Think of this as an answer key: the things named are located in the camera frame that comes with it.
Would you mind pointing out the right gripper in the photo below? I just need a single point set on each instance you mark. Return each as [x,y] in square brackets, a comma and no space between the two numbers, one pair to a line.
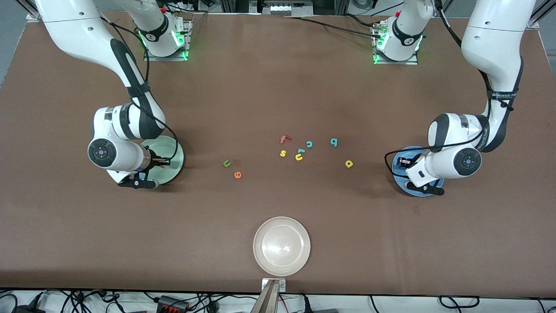
[153,160]

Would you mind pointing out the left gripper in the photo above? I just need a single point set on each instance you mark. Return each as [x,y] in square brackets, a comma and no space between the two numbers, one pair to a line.
[410,162]

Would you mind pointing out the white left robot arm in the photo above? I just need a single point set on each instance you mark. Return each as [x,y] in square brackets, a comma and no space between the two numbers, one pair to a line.
[495,34]

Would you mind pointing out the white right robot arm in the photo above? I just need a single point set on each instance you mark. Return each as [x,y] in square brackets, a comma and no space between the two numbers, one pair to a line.
[74,26]

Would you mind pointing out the light green plate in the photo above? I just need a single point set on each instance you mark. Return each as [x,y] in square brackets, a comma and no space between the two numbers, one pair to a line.
[169,174]

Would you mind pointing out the blue plate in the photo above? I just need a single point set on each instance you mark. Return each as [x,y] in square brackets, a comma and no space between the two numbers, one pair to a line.
[412,193]

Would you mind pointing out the red foam letter f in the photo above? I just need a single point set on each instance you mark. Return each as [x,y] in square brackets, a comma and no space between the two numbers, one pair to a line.
[283,139]

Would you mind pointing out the orange black connector block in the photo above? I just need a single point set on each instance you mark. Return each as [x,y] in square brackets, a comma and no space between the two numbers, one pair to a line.
[171,305]

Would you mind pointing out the white plate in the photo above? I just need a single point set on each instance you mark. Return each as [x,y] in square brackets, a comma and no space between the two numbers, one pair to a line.
[282,246]

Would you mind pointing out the black plug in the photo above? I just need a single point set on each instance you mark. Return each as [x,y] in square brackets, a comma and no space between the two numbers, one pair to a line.
[306,306]

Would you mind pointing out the aluminium corner profile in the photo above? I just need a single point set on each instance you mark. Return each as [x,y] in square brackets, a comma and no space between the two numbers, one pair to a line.
[31,15]
[533,24]

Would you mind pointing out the white power strip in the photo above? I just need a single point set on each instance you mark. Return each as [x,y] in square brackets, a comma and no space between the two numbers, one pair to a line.
[286,8]

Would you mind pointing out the black left camera mount bracket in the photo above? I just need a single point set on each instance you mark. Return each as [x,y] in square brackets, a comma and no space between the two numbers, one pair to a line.
[434,190]

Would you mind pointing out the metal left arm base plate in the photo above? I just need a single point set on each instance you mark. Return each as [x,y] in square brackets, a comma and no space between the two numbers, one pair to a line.
[412,62]

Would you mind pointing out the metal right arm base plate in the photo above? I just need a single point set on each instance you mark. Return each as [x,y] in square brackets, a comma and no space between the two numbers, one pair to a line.
[173,58]

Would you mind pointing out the aluminium frame structure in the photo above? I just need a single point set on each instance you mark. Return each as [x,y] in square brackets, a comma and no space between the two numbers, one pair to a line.
[234,5]

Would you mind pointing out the silver camera mount bracket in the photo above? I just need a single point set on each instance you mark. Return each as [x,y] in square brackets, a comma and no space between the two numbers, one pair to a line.
[282,284]

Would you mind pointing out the aluminium camera support beam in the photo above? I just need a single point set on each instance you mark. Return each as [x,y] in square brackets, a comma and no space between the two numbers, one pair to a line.
[267,302]

